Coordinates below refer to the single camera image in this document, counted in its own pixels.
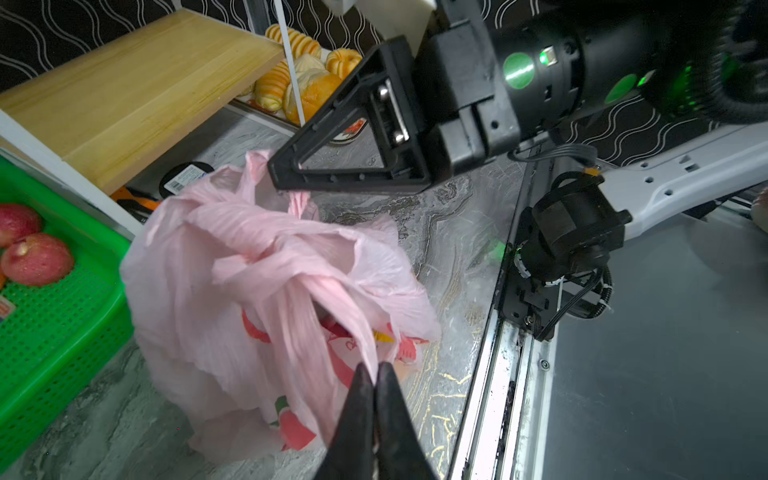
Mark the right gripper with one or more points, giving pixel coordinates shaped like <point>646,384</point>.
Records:
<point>365,138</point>

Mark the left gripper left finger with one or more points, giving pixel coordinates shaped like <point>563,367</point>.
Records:
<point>350,454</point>

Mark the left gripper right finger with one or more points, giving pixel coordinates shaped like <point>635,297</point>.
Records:
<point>399,454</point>

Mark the pink plastic grocery bag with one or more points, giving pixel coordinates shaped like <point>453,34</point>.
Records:
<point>252,314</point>

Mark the green plastic basket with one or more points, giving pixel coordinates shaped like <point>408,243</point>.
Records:
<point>55,338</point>

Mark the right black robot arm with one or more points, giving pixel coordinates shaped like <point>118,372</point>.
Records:
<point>662,103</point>

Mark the tray of bread rolls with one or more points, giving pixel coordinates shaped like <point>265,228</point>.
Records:
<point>293,91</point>

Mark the white wooden two-tier shelf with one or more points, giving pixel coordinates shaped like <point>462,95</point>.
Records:
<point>96,122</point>

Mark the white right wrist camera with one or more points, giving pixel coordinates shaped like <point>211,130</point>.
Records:
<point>391,18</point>

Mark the orange-handled adjustable wrench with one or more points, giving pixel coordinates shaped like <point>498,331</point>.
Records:
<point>129,198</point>

